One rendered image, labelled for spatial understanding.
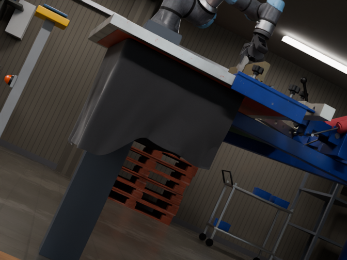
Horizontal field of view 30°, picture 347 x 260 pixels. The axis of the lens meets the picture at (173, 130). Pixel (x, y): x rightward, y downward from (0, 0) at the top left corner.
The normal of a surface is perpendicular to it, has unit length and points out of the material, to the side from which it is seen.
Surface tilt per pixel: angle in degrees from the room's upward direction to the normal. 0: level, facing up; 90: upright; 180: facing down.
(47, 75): 90
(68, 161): 90
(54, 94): 90
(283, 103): 90
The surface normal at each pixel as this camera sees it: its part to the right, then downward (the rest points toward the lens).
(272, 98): 0.25, 0.04
